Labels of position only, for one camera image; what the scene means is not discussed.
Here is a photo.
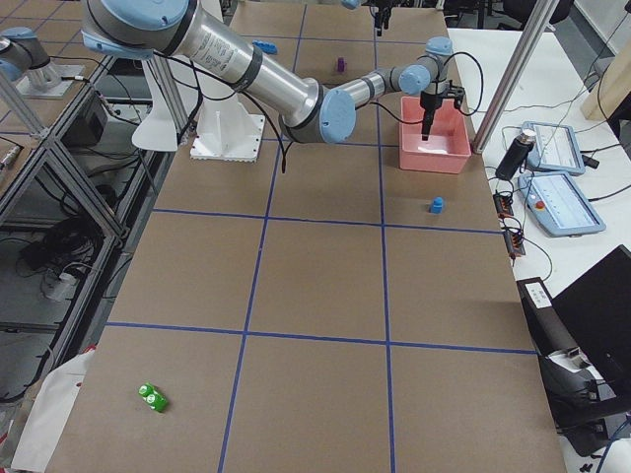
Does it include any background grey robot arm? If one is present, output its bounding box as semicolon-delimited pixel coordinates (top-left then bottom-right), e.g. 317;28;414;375
1;27;84;99

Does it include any orange usb hub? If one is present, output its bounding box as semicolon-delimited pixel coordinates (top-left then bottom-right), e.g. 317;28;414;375
493;192;514;218
503;227;526;260

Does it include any teach pendant tablet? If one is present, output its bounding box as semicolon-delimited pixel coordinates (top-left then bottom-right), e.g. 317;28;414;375
523;121;585;175
518;171;606;237

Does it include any aluminium frame rack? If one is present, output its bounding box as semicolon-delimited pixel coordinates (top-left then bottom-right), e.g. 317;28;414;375
1;51;170;406

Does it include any green toy block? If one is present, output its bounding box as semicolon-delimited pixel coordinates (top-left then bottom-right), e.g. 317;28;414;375
138;382;169;413

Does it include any long blue toy block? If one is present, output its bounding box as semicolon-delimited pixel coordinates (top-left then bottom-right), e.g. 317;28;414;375
251;39;278;55

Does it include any black water bottle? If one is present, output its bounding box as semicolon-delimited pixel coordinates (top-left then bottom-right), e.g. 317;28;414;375
495;128;536;181

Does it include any near orange usb hub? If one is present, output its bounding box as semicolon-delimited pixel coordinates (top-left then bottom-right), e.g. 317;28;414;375
503;227;526;260

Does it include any pink plastic box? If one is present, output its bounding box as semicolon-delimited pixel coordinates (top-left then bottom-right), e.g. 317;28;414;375
398;97;471;174

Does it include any small blue toy block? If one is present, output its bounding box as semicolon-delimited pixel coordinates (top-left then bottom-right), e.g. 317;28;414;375
429;197;445;215

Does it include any far orange usb hub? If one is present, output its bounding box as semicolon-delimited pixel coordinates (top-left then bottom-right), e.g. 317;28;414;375
493;192;514;218

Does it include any white plastic bag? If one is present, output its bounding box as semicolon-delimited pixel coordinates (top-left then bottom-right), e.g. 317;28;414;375
9;346;97;472

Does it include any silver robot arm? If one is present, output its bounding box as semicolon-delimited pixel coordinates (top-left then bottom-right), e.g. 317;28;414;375
82;0;464;144
340;0;397;36

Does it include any brown paper table mat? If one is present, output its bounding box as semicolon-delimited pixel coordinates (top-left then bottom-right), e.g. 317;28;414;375
46;3;568;473

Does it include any aluminium frame post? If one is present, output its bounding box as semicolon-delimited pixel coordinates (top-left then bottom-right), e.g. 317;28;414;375
472;0;559;155

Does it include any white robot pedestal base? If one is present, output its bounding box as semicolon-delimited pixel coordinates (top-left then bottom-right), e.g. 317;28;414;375
131;0;266;164

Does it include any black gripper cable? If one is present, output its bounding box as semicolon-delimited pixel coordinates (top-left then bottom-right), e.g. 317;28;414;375
162;48;487;174

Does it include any far teach pendant tablet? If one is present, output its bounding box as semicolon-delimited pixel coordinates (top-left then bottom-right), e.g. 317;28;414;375
523;121;585;175

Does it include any black laptop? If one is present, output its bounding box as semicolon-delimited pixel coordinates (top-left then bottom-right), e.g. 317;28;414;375
517;245;630;456

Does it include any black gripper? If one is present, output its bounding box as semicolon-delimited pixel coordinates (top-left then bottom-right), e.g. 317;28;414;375
420;81;465;141
372;0;394;35

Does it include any near teach pendant tablet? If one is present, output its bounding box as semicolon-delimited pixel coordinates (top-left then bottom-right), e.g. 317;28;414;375
518;171;606;237

